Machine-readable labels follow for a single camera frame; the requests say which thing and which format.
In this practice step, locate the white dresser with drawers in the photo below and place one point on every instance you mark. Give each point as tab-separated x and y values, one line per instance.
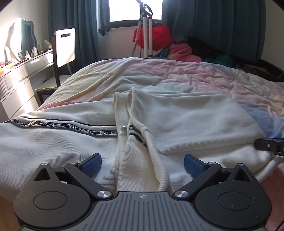
18	85

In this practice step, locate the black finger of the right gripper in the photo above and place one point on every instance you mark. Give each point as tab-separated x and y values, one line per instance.
274	145

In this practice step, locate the teal right window curtain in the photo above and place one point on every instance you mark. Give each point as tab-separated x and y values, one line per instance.
234	27

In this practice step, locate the cream white hoodie garment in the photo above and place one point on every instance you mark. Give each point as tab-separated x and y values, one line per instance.
142	139

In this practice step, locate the garment steamer stand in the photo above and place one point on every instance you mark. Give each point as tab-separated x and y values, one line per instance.
145	25

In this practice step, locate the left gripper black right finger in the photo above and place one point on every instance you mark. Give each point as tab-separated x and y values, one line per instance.
228	198

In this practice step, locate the green garment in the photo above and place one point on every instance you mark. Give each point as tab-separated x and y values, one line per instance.
221	59

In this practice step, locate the pink clothes pile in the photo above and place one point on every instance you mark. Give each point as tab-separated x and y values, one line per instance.
183	52

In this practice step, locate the pastel tie-dye bed duvet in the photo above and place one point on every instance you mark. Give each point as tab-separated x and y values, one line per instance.
261	99

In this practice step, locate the vanity mirror on dresser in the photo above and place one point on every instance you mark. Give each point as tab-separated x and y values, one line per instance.
21	39

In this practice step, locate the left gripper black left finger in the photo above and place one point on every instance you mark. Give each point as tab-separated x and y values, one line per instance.
56	198

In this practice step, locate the red bag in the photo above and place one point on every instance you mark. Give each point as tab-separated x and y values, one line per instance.
161	37

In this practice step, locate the white backed dark chair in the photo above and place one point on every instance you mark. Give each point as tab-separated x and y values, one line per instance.
63	53

